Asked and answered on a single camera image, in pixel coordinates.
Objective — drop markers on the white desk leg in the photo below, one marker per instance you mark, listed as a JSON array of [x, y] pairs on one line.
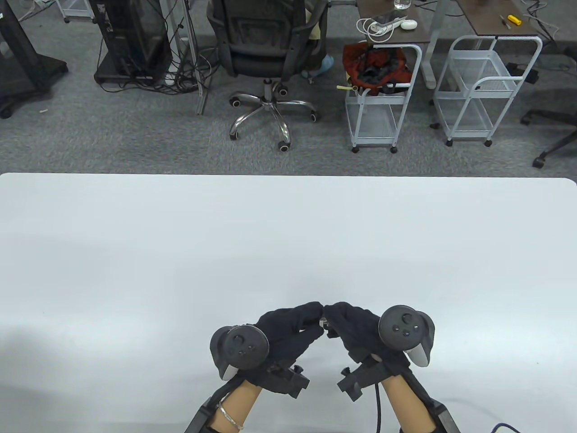
[[430, 58]]

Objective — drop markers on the silver metal frame post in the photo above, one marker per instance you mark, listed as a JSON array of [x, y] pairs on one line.
[[198, 90]]

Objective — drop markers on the person's left hand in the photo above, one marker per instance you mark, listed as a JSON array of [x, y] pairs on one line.
[[288, 329]]

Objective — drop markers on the brown desk with tools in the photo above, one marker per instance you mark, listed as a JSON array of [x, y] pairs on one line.
[[487, 20]]

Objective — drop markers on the person's right forearm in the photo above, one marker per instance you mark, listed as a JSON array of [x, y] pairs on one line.
[[401, 403]]

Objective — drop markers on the black VR controller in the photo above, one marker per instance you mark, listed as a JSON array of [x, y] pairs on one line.
[[403, 324], [243, 345]]

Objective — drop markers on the black rolling stand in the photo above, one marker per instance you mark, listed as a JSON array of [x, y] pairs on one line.
[[22, 58]]

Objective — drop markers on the small thin screwdriver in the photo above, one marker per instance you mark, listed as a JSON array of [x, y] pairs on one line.
[[505, 21]]

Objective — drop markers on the clear drinking glass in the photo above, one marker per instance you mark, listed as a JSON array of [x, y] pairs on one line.
[[402, 4]]

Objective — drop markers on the white power strip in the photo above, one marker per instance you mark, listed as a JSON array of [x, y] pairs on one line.
[[387, 22]]

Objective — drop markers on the white round puck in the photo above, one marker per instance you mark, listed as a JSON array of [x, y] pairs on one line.
[[409, 24]]

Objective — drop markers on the black mesh office chair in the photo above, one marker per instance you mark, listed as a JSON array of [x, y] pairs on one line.
[[257, 58]]

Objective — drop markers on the black forearm sensor box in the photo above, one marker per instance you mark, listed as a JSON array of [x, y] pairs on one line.
[[199, 419], [442, 417]]

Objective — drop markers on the black chair base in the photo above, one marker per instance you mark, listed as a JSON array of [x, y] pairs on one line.
[[559, 144]]

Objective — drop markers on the black power adapter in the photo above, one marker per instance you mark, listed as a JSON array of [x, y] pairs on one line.
[[523, 72]]

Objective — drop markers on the person's right hand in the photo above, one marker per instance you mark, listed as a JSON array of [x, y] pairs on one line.
[[356, 327]]

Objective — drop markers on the small white cart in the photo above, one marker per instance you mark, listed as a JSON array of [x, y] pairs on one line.
[[67, 9]]

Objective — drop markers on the white cart holding bag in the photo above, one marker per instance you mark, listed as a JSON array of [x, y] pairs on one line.
[[374, 119]]

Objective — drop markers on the black computer tower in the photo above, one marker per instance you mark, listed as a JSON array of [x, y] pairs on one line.
[[130, 36]]

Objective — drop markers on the red bag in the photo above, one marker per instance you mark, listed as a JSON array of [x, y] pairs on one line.
[[356, 58]]

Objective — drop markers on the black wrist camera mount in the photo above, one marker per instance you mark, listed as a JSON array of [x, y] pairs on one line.
[[360, 382], [290, 381]]

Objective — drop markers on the brown desk with power strip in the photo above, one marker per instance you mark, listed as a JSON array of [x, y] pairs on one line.
[[419, 34]]

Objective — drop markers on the person's left forearm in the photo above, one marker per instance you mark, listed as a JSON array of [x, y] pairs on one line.
[[239, 406]]

